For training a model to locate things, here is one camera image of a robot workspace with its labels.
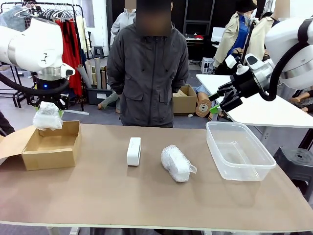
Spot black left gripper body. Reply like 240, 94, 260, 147
34, 77, 70, 100

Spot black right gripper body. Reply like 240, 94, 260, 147
231, 67, 264, 98

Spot bubble-wrapped clock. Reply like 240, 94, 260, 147
33, 101, 64, 131
160, 144, 198, 183

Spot white digital clock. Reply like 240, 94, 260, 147
126, 137, 142, 166

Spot white metal bar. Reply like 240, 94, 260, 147
64, 109, 90, 116

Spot black clothes rack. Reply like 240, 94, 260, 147
0, 3, 85, 111

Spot brown paper roll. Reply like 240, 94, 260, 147
195, 94, 213, 118

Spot white perforated case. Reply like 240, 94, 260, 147
201, 57, 215, 74

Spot black storage bin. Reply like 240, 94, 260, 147
87, 87, 113, 105

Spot grey cardboard tube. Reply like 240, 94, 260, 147
94, 57, 102, 90
77, 64, 92, 89

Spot person in dark clothing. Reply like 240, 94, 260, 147
0, 110, 15, 137

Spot white table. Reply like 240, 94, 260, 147
196, 73, 313, 129

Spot red hanging garment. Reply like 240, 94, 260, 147
55, 19, 84, 96

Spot cream cardboard tube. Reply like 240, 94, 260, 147
85, 60, 97, 86

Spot brown cardboard box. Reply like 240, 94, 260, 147
172, 84, 198, 116

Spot child mannequin green sweater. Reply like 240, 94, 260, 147
97, 90, 122, 113

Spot brown cardboard tube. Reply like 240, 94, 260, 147
100, 66, 108, 90

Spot mannequin beige coat blue shirt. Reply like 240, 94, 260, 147
212, 0, 254, 68

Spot mannequin cream jacket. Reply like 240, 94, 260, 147
251, 12, 281, 58

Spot white monitor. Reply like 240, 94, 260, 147
211, 26, 227, 42

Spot open cardboard box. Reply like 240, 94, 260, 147
0, 120, 82, 171

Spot lying bare mannequin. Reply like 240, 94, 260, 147
291, 89, 313, 113

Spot small black stool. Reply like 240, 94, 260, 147
93, 46, 105, 59

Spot cream hanging garment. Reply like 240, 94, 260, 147
74, 16, 89, 49

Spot clear plastic container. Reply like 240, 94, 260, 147
205, 121, 277, 182

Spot person in grey jacket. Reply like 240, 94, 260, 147
107, 0, 190, 128

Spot black plastic stool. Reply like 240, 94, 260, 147
272, 146, 313, 196

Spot person in grey hoodie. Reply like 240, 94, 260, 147
110, 8, 136, 47

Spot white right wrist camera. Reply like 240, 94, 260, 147
224, 55, 248, 75

